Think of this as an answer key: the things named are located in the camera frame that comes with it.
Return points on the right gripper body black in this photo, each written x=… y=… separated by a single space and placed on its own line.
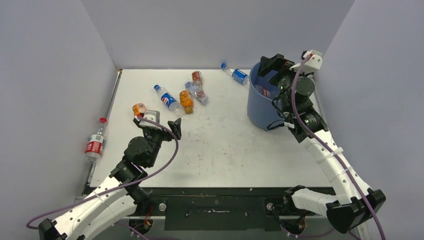
x=282 y=80

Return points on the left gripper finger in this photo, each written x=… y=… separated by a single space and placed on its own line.
x=137 y=121
x=175 y=127

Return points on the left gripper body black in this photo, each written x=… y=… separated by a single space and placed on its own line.
x=155 y=139

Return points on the green cap tea bottle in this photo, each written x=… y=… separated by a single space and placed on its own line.
x=264 y=92

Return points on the blue plastic bin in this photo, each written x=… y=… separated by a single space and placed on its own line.
x=260 y=110

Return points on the red cap red label bottle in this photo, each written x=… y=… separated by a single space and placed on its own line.
x=94 y=148

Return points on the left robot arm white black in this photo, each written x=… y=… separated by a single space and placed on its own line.
x=119 y=195

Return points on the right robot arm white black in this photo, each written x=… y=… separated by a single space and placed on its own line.
x=354 y=202

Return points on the pepsi bottle blue label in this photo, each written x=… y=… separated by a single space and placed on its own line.
x=168 y=100

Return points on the orange juice bottle gold cap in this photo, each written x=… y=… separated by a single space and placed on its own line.
x=186 y=102

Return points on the crushed clear bottle blue cap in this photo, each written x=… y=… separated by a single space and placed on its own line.
x=196 y=93

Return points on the far blue label bottle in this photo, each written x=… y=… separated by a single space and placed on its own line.
x=236 y=74

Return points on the red label small bottle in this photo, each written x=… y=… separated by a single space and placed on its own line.
x=196 y=77

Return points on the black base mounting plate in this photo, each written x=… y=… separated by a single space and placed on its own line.
x=223 y=209

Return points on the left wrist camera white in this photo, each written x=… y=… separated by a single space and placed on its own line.
x=151 y=119

